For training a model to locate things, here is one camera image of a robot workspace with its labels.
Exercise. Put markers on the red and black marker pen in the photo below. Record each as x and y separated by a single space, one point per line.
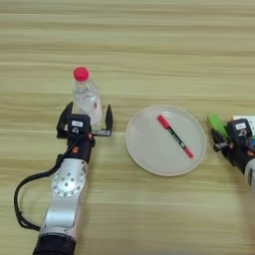
174 135

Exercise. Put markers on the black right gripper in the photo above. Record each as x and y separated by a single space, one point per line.
239 154

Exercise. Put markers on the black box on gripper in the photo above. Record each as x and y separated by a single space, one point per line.
239 130
79 125

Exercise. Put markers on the green rectangular block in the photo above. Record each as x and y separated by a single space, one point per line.
217 122

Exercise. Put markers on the clear bottle with red cap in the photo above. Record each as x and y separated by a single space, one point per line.
87 99

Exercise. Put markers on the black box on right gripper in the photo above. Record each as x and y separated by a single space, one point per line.
239 130

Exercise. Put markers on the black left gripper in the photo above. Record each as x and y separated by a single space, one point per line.
80 149

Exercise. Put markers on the round white plate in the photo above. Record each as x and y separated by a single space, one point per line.
146 156

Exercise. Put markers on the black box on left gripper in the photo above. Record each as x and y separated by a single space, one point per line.
79 125

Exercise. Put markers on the multicoloured puzzle cube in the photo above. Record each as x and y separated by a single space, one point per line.
245 119

